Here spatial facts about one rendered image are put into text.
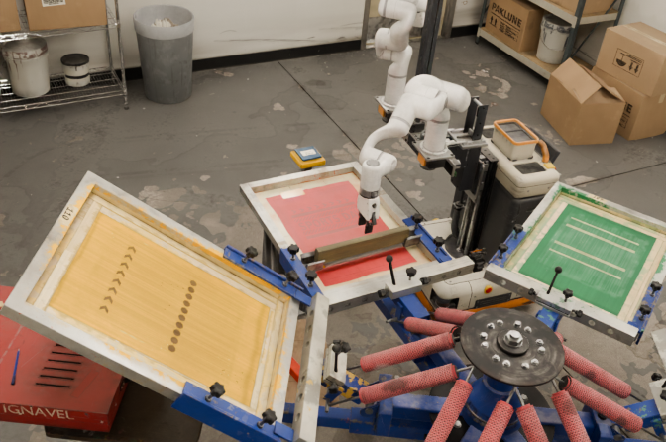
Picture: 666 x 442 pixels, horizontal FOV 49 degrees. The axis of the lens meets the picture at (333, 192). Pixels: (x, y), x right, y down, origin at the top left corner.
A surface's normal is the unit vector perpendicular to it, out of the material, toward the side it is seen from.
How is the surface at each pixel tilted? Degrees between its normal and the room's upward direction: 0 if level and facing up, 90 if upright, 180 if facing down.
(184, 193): 0
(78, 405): 0
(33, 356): 0
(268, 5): 90
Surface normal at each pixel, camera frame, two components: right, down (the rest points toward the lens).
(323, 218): 0.07, -0.82
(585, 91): -0.68, -0.50
